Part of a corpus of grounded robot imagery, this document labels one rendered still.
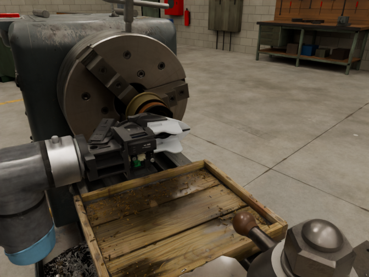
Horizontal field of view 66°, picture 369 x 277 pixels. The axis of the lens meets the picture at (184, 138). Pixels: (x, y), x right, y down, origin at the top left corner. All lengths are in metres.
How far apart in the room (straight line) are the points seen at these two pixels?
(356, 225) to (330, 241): 2.04
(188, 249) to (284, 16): 7.43
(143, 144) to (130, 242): 0.21
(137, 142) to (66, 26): 0.46
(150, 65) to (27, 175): 0.39
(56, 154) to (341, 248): 0.37
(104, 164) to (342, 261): 0.35
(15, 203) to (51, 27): 0.49
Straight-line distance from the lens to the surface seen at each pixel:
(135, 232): 0.61
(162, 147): 0.53
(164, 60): 0.73
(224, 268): 0.37
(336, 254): 0.19
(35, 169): 0.45
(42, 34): 0.82
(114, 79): 0.63
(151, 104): 0.58
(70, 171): 0.46
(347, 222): 2.22
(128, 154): 0.45
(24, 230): 0.50
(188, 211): 0.65
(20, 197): 0.47
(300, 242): 0.19
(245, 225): 0.24
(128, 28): 0.73
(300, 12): 7.63
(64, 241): 1.15
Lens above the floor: 1.30
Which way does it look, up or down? 26 degrees down
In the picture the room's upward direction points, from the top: straight up
